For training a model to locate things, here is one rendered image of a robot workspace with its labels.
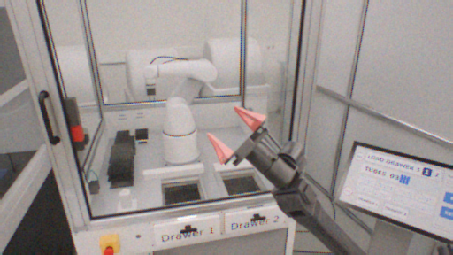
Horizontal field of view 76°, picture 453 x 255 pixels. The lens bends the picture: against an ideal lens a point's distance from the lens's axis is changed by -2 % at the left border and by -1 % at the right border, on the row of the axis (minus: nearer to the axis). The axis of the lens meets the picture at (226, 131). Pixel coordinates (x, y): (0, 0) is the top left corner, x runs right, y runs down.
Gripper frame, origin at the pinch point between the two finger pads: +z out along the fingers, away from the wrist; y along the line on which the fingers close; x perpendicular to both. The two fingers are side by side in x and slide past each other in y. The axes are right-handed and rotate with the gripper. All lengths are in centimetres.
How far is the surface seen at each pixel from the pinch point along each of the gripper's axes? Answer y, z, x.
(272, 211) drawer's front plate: 15, -37, -70
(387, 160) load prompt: 61, -58, -45
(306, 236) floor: 54, -97, -176
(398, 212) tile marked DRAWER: 44, -73, -45
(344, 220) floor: 91, -118, -181
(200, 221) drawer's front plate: -11, -16, -71
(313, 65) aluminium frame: 55, -6, -25
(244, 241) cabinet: -1, -39, -86
